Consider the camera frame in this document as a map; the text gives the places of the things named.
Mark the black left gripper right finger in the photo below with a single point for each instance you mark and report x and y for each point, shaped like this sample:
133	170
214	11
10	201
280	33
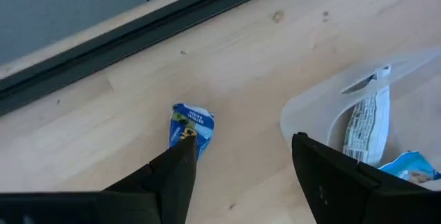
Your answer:
344	196

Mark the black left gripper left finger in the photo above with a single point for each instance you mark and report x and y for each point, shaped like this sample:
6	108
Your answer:
155	189

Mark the blue granola bar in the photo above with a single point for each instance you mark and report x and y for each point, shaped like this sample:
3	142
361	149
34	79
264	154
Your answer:
408	165
200	120
368	127

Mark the clear plastic bin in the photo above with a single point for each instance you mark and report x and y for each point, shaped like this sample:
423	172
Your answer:
310	113

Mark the black metal frame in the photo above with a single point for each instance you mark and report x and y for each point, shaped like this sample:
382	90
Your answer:
103	51

